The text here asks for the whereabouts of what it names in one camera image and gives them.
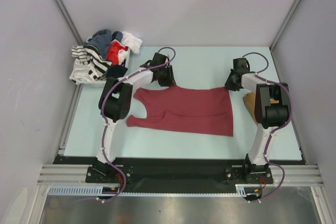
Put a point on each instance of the white laundry basket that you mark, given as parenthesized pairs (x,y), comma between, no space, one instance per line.
(102,82)

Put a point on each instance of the tan tank top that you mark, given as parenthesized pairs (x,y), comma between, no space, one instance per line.
(249,102)

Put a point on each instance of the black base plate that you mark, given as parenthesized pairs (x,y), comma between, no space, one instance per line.
(191,175)

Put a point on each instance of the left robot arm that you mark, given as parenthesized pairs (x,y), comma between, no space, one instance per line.
(115,103)

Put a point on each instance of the white garment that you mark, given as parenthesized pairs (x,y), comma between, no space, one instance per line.
(131,41)

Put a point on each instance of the aluminium rail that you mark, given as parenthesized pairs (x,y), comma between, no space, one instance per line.
(62,174)

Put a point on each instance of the slotted cable duct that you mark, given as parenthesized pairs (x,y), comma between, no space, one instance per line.
(109,191)

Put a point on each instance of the maroon garment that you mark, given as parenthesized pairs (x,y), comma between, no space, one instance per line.
(186,110)

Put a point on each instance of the red garment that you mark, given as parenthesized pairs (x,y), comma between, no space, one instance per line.
(117,53)

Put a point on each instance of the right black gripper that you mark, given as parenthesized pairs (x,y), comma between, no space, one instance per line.
(229,85)

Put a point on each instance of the black garment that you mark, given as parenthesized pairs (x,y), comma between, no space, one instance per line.
(115,72)

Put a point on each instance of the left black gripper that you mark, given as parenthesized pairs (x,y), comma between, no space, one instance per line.
(170,81)

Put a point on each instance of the blue grey garment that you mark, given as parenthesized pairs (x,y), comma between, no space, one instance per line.
(102,39)

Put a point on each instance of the striped garment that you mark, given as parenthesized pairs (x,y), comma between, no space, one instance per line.
(89,66)

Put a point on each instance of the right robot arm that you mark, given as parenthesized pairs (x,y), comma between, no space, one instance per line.
(272,113)

